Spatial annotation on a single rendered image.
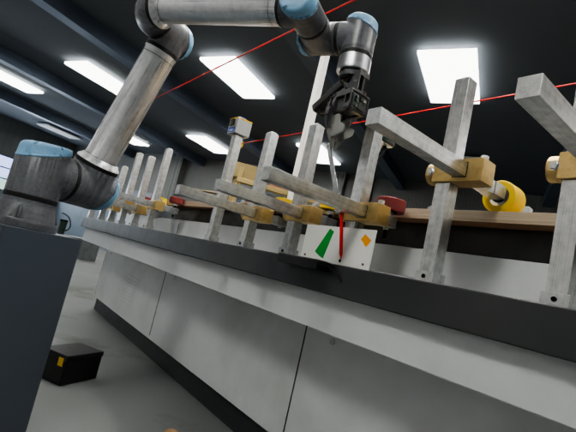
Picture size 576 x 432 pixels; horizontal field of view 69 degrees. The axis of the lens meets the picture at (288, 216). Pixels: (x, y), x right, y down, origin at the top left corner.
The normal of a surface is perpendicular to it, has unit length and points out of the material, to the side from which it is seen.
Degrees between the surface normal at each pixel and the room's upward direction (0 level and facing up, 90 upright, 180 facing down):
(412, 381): 90
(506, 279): 90
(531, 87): 90
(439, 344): 90
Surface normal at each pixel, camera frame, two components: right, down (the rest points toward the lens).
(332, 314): -0.76, -0.26
